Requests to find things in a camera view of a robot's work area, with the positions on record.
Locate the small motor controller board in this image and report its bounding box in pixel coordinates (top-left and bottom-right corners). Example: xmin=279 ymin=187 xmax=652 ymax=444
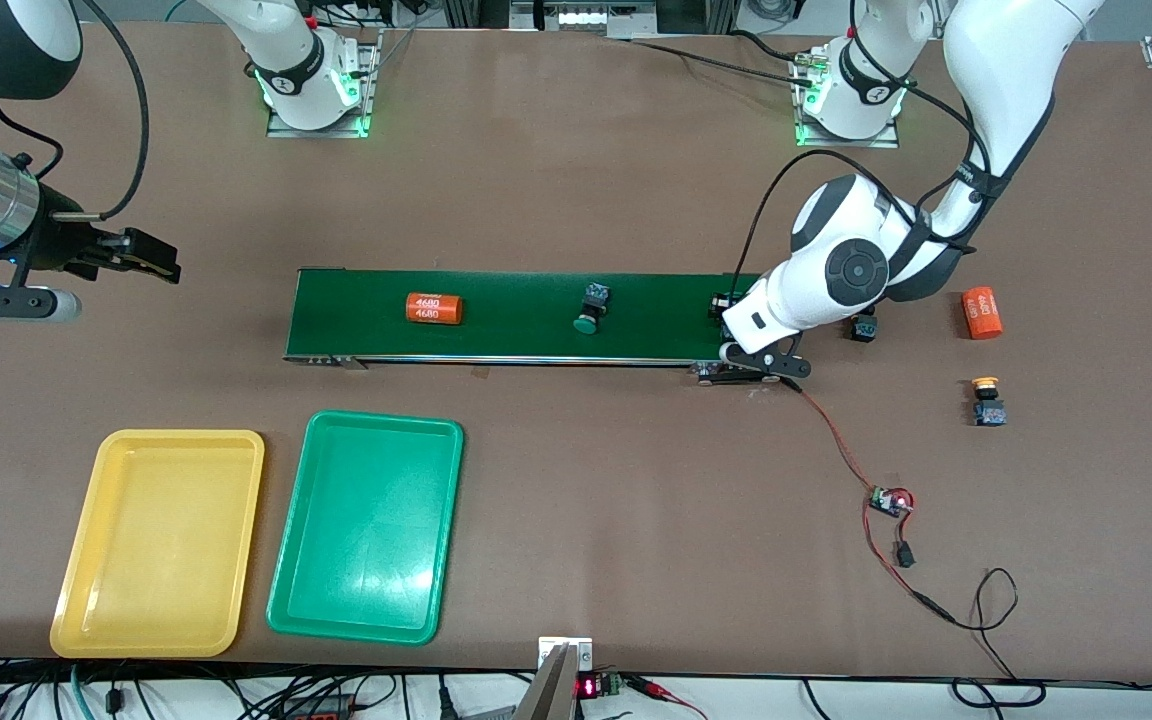
xmin=868 ymin=485 xmax=917 ymax=519

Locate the green conveyor belt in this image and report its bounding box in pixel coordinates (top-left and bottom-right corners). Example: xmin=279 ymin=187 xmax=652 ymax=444
xmin=282 ymin=268 xmax=782 ymax=386

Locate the white mounting plate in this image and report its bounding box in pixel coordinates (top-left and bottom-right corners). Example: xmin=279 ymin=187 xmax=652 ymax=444
xmin=537 ymin=636 xmax=595 ymax=673

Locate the yellow plastic tray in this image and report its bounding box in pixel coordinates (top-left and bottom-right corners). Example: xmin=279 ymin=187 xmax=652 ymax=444
xmin=49 ymin=429 xmax=266 ymax=659

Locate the red clip lead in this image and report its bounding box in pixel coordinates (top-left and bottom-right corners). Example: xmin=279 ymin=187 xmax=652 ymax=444
xmin=626 ymin=676 xmax=709 ymax=720

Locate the black looped power cable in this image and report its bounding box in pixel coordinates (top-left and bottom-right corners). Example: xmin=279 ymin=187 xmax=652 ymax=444
xmin=936 ymin=567 xmax=1049 ymax=709

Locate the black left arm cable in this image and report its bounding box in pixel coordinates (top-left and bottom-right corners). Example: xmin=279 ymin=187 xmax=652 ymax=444
xmin=732 ymin=60 xmax=997 ymax=296

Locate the orange 4680 cylinder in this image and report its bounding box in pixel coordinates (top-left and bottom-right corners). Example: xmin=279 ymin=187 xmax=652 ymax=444
xmin=962 ymin=286 xmax=1005 ymax=341
xmin=405 ymin=291 xmax=465 ymax=326

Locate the white power strip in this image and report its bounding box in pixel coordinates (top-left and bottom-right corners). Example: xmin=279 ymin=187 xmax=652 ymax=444
xmin=511 ymin=0 xmax=657 ymax=36

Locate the teal cable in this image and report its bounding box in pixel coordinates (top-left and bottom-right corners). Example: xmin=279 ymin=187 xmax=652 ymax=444
xmin=69 ymin=663 xmax=99 ymax=720

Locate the red black wire with plug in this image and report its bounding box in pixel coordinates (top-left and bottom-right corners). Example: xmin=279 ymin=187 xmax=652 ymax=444
xmin=862 ymin=510 xmax=957 ymax=626

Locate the green plastic tray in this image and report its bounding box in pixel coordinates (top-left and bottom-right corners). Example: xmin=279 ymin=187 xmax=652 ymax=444
xmin=266 ymin=410 xmax=465 ymax=647

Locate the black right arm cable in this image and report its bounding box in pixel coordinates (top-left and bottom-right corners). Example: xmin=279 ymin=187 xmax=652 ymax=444
xmin=0 ymin=0 xmax=149 ymax=221

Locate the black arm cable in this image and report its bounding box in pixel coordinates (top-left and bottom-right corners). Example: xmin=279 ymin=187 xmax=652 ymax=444
xmin=732 ymin=60 xmax=997 ymax=296
xmin=0 ymin=0 xmax=149 ymax=221

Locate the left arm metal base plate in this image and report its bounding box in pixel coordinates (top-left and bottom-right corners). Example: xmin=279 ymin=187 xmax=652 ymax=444
xmin=794 ymin=50 xmax=902 ymax=149

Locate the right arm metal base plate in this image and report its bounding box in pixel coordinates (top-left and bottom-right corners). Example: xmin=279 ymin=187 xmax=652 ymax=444
xmin=266 ymin=28 xmax=384 ymax=139

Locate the grey metal camera bracket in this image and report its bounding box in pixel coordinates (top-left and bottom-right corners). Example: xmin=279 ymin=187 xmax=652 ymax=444
xmin=513 ymin=643 xmax=584 ymax=720

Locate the red black conveyor power wire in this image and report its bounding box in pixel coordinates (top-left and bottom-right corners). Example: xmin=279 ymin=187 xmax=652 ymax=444
xmin=786 ymin=378 xmax=882 ymax=496

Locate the green push button switch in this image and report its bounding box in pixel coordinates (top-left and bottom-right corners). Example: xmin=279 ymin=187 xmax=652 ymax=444
xmin=572 ymin=283 xmax=613 ymax=335

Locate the black cable across table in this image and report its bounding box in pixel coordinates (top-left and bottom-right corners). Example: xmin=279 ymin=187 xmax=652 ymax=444
xmin=616 ymin=30 xmax=827 ymax=81

